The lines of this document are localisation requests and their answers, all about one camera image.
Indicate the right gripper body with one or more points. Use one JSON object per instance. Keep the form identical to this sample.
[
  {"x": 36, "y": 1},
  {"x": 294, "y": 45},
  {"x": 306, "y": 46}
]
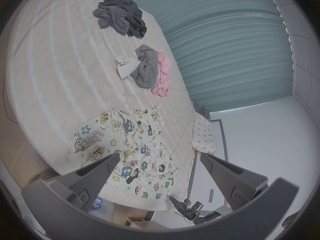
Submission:
[{"x": 183, "y": 207}]

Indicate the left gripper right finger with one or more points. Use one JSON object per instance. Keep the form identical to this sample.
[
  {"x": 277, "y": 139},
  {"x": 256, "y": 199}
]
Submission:
[{"x": 232, "y": 181}]

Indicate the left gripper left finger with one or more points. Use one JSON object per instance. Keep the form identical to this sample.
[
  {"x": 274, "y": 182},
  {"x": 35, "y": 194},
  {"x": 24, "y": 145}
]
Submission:
[{"x": 87, "y": 181}]

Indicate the white printed pyjama top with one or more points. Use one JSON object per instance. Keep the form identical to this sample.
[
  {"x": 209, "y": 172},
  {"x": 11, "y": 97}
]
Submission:
[{"x": 140, "y": 144}]

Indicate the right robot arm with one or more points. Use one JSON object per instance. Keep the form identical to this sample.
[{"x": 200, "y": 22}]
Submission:
[{"x": 207, "y": 216}]

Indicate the bed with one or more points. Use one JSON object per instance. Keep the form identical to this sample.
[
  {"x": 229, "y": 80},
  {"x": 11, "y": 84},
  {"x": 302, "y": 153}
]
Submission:
[{"x": 62, "y": 59}]

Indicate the white printed pillow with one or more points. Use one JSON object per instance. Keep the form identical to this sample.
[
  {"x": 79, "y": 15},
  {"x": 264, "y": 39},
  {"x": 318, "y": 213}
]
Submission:
[{"x": 203, "y": 134}]

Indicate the grey bedside table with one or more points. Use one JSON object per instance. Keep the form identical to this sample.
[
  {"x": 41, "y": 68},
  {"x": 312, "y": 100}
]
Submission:
[{"x": 201, "y": 110}]

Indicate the grey and white knit garment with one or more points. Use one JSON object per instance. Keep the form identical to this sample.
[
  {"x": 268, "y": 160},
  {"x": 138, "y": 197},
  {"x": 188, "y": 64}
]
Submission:
[{"x": 147, "y": 69}]

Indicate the pink garment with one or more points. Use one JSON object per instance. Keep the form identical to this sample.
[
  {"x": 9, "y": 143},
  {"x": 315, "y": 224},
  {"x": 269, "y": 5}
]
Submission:
[{"x": 163, "y": 74}]

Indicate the blue-green curtain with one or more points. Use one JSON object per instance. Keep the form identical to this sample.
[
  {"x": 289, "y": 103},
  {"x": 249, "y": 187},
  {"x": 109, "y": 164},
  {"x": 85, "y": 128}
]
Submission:
[{"x": 225, "y": 46}]

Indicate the black garment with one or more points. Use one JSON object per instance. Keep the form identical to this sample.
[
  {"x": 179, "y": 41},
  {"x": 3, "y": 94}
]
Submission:
[{"x": 136, "y": 21}]

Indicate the dark grey garment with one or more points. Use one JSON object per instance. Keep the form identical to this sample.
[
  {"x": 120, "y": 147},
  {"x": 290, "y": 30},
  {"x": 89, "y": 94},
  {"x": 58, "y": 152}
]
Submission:
[{"x": 110, "y": 15}]

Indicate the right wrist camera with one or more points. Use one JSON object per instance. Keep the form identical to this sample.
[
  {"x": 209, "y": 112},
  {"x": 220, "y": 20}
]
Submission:
[{"x": 198, "y": 206}]

